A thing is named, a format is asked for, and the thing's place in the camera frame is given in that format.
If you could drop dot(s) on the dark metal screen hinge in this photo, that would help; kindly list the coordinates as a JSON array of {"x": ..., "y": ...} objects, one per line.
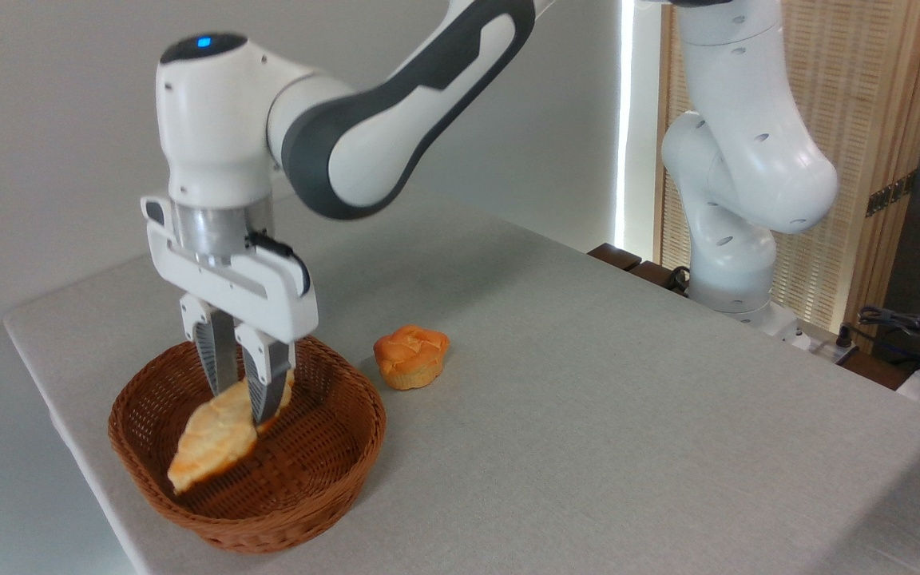
[{"x": 891, "y": 194}]

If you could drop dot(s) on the orange muffin bread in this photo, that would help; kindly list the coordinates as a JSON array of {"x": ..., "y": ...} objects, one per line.
[{"x": 410, "y": 358}]

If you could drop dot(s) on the wooden slat screen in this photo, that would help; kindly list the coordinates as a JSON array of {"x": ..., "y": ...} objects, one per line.
[{"x": 875, "y": 104}]

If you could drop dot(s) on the brown wicker basket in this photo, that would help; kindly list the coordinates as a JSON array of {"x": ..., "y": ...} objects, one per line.
[{"x": 324, "y": 479}]

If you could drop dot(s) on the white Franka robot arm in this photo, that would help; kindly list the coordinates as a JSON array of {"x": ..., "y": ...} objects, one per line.
[{"x": 212, "y": 120}]

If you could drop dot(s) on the dark wooden furniture edge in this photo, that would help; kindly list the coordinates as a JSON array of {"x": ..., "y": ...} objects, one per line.
[{"x": 616, "y": 257}]

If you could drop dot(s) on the long golden bread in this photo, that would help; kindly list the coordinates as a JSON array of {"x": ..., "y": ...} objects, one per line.
[{"x": 212, "y": 439}]

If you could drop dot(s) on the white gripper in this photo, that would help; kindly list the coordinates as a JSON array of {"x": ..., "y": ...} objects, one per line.
[{"x": 276, "y": 299}]

